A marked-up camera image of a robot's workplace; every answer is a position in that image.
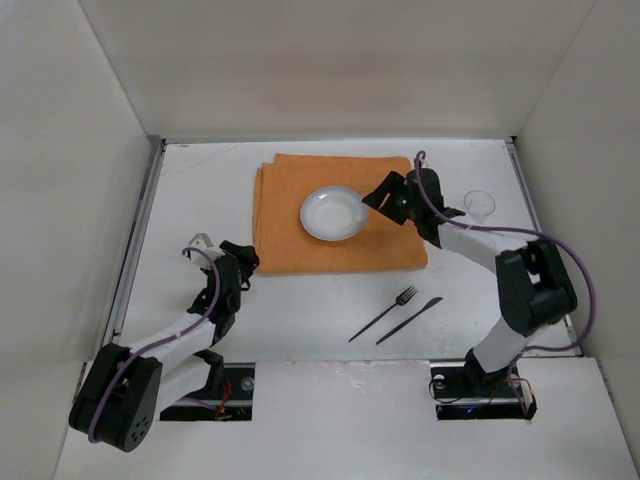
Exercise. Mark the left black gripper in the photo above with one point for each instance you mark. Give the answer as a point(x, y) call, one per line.
point(232, 267)

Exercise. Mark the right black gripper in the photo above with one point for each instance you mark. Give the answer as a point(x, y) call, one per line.
point(400, 198)

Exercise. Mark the orange cloth napkin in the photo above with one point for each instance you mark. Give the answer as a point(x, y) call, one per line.
point(284, 247)

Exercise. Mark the clear plastic cup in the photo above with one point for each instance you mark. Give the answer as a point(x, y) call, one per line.
point(479, 205)

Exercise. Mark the black fork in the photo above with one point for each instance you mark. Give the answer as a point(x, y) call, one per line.
point(402, 299)

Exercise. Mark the black knife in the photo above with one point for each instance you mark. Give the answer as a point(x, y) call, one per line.
point(430, 304)

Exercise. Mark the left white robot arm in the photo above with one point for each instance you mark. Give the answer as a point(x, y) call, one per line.
point(129, 385)

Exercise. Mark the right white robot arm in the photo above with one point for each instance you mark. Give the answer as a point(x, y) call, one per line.
point(534, 288)

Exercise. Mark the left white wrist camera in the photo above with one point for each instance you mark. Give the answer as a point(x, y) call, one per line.
point(201, 251)

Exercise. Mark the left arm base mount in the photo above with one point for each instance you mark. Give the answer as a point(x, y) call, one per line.
point(227, 396)

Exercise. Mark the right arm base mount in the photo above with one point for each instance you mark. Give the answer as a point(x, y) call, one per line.
point(461, 391)

